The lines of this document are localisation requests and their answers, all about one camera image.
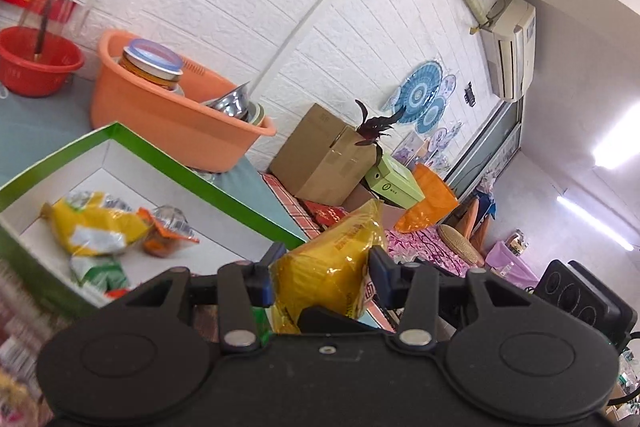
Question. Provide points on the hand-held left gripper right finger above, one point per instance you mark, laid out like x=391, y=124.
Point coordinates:
x=382, y=279

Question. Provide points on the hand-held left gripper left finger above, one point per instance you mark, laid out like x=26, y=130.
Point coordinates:
x=265, y=279

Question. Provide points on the large yellow bread packet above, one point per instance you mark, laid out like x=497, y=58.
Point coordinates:
x=325, y=267

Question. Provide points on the clear packet orange edges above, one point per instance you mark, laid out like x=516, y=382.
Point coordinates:
x=167, y=234

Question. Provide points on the green cardboard box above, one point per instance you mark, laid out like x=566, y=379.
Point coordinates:
x=165, y=167

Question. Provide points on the green white snack packet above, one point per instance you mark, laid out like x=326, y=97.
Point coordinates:
x=100, y=272

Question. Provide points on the yellow packet white label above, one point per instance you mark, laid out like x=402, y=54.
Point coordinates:
x=95, y=227

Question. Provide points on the pink floral blanket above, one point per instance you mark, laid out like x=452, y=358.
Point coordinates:
x=425, y=252

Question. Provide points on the red plaid cloth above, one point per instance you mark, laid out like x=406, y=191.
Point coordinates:
x=290, y=207

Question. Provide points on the low brown cardboard box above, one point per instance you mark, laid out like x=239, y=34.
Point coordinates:
x=370, y=202

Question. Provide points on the round woven cushion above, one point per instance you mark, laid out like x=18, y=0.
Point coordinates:
x=460, y=244

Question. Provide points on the red printed packet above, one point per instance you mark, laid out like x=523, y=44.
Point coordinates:
x=325, y=214

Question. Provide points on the orange plastic bag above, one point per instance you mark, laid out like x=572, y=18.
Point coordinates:
x=430, y=202

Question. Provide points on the green shoe box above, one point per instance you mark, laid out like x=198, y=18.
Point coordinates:
x=395, y=184

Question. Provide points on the orange cushion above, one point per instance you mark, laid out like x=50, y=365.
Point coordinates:
x=472, y=219

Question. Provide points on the purple cloth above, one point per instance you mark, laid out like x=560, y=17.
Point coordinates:
x=510, y=264

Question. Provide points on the tall brown cardboard box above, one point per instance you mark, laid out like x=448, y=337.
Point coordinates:
x=320, y=157

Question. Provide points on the dark red plant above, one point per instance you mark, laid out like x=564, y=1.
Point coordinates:
x=372, y=129

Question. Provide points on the pale green bowl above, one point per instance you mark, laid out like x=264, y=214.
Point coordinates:
x=256, y=114

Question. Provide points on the glass sliding door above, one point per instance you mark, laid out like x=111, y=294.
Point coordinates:
x=485, y=147

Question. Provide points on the steel bowl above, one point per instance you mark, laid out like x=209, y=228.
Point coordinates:
x=232, y=102

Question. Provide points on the black speaker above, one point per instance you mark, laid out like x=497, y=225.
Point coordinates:
x=575, y=297

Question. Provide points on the orange plastic basin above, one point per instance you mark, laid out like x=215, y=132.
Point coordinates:
x=150, y=122

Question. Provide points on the fluorescent tube light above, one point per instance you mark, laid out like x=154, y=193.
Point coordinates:
x=595, y=222

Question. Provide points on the jar with blue lid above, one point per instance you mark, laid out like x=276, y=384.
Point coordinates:
x=150, y=64

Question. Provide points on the white air conditioner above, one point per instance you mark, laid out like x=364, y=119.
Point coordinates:
x=515, y=47

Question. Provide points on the red plastic basket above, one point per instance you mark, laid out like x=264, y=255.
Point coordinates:
x=35, y=67

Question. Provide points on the dark stirring stick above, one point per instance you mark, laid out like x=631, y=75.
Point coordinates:
x=44, y=27

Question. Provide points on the group of decorative wall plates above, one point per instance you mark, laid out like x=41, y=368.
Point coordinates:
x=420, y=89

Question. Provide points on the black wall hook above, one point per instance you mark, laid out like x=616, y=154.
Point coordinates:
x=469, y=94

